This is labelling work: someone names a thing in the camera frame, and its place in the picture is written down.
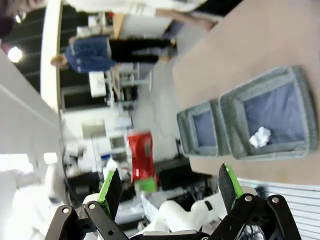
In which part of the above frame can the person in white sweater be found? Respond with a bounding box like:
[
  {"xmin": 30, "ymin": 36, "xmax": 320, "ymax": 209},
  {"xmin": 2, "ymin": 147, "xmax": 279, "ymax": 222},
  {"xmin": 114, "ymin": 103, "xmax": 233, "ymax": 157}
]
[{"xmin": 62, "ymin": 0, "xmax": 209, "ymax": 12}]

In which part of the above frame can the grey ribbed panel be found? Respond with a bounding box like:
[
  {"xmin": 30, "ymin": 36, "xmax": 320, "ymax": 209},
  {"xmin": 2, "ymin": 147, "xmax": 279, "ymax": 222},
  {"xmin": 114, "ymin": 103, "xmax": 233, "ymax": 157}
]
[{"xmin": 236, "ymin": 176, "xmax": 320, "ymax": 240}]

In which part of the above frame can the grey fabric basket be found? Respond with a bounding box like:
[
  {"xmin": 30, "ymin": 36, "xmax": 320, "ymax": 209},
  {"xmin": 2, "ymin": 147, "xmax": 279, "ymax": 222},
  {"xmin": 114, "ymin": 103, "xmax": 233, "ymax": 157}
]
[
  {"xmin": 218, "ymin": 65, "xmax": 317, "ymax": 161},
  {"xmin": 176, "ymin": 99, "xmax": 232, "ymax": 159}
]

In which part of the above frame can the crushed red can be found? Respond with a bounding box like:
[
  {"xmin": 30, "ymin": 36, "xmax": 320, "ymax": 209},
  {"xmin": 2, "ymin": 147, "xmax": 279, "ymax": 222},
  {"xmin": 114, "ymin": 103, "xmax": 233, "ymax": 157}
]
[{"xmin": 127, "ymin": 128, "xmax": 159, "ymax": 186}]

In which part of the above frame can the person's left forearm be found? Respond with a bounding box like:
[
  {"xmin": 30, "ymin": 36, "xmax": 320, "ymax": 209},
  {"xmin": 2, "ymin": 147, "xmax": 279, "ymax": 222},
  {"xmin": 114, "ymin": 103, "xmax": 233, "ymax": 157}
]
[{"xmin": 154, "ymin": 8, "xmax": 201, "ymax": 26}]

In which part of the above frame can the white paper ball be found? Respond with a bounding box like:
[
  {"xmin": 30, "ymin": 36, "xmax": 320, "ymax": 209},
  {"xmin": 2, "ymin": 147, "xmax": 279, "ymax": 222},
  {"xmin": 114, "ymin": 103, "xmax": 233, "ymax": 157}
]
[{"xmin": 248, "ymin": 126, "xmax": 272, "ymax": 149}]

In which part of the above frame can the person's left hand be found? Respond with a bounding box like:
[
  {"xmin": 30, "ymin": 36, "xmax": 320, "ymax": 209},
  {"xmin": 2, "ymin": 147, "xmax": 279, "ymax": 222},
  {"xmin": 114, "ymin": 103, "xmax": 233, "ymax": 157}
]
[{"xmin": 198, "ymin": 16, "xmax": 219, "ymax": 31}]

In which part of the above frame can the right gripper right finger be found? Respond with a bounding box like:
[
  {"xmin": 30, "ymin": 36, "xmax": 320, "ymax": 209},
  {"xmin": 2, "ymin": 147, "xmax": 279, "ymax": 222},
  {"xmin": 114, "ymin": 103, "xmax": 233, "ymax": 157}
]
[{"xmin": 209, "ymin": 163, "xmax": 304, "ymax": 240}]

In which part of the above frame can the person in denim jacket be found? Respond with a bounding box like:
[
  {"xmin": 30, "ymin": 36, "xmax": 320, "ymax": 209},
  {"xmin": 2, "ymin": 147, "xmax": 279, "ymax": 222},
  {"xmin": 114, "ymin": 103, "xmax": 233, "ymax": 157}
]
[{"xmin": 50, "ymin": 35, "xmax": 179, "ymax": 74}]

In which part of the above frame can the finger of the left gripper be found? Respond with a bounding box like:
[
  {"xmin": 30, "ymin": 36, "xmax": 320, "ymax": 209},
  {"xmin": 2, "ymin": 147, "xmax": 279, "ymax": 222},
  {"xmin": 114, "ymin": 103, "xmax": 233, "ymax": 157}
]
[{"xmin": 134, "ymin": 177, "xmax": 159, "ymax": 194}]

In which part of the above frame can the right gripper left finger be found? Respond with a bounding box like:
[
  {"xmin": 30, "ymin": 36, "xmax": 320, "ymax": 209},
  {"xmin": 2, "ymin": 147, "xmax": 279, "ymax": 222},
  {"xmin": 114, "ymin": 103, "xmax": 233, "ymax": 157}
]
[{"xmin": 44, "ymin": 167, "xmax": 131, "ymax": 240}]

